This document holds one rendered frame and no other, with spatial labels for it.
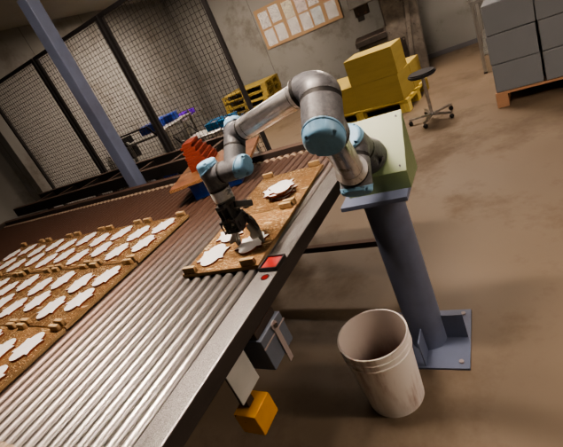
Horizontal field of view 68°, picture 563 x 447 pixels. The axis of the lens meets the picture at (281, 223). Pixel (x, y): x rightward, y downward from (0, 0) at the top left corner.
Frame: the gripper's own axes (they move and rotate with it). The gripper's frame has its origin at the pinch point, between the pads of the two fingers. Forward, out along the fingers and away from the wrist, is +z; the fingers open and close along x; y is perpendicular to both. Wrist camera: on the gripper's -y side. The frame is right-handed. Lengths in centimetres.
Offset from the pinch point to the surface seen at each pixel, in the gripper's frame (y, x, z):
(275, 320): 31.2, 18.0, 11.9
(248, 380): 49, 13, 18
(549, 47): -355, 134, 52
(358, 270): -106, -13, 94
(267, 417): 52, 16, 30
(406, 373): -1, 37, 73
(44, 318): 34, -90, -1
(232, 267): 14.4, -1.6, 0.8
